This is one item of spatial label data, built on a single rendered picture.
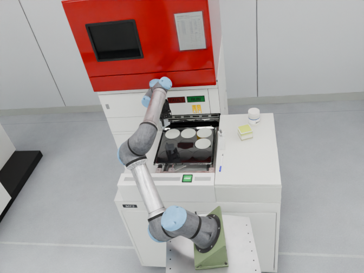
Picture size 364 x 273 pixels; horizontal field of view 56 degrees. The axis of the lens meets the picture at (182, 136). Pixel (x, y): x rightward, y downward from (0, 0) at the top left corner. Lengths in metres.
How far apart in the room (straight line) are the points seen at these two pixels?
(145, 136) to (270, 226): 0.93
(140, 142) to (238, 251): 0.71
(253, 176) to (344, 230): 1.22
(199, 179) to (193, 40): 0.78
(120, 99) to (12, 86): 2.62
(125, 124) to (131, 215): 0.68
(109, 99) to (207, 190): 0.96
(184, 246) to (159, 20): 1.21
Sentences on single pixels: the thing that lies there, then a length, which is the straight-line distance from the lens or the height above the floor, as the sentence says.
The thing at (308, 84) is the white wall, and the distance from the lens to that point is 4.00.
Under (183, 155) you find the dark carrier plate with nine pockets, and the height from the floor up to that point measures 0.90.
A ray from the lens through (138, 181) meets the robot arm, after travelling 1.72.
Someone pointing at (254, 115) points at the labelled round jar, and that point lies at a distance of 2.14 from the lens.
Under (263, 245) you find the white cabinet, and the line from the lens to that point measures 2.28.
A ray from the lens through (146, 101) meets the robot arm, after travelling 1.97.
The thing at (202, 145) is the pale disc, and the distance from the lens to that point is 2.18.
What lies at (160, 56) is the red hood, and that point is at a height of 1.45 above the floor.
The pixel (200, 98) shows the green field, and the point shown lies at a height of 1.10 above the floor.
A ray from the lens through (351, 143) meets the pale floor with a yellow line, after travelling 3.62.
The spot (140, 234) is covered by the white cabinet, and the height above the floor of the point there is 0.48.
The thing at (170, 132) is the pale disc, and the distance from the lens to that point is 2.32.
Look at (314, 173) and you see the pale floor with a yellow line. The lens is 3.27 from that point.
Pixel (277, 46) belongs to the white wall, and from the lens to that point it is 3.73.
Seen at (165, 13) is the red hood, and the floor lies 1.69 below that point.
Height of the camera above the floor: 2.33
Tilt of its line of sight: 39 degrees down
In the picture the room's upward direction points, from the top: 11 degrees counter-clockwise
